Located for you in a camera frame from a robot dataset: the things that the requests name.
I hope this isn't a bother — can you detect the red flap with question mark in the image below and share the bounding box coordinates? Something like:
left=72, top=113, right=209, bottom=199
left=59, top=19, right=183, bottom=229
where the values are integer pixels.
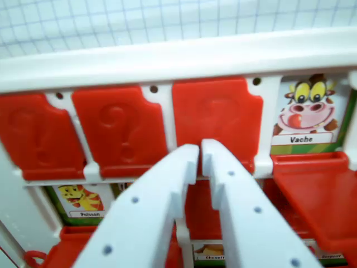
left=269, top=151, right=357, bottom=262
left=0, top=93, right=86, bottom=181
left=183, top=179, right=223, bottom=241
left=171, top=77, right=264, bottom=174
left=46, top=225, right=99, bottom=268
left=71, top=85, right=169, bottom=179

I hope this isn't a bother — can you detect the owl picture card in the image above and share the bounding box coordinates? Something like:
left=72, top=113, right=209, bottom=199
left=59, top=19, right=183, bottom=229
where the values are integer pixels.
left=192, top=242, right=226, bottom=267

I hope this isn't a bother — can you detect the yellow fish picture card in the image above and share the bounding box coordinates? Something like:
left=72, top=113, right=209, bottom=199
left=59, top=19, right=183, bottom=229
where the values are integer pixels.
left=45, top=183, right=113, bottom=226

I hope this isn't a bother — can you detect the snake picture card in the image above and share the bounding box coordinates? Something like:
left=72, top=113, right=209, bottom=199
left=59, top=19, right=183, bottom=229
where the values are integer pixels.
left=305, top=239, right=346, bottom=261

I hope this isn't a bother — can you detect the cow picture card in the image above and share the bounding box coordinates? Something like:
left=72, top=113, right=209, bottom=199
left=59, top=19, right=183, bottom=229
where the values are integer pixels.
left=269, top=73, right=357, bottom=156

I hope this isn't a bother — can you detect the red and white game board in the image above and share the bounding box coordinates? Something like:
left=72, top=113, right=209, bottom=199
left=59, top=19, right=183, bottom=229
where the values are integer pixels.
left=0, top=0, right=357, bottom=268

